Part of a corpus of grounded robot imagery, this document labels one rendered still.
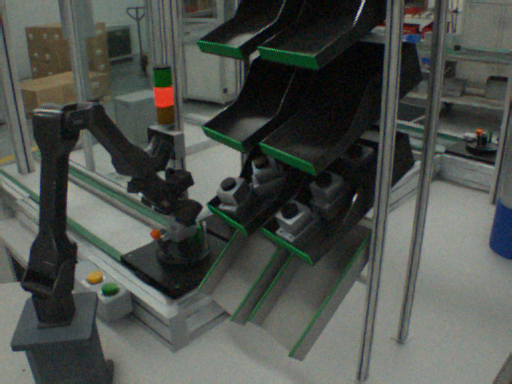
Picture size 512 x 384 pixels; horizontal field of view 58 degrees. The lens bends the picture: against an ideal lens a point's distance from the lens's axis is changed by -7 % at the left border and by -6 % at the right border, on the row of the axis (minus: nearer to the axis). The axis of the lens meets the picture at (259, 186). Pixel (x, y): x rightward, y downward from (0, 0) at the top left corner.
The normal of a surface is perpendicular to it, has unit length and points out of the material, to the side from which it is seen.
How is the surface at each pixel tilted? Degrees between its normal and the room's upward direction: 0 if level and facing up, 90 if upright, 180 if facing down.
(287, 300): 45
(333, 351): 0
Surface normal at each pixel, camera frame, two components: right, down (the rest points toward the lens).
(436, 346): -0.02, -0.91
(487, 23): -0.57, 0.34
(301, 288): -0.58, -0.47
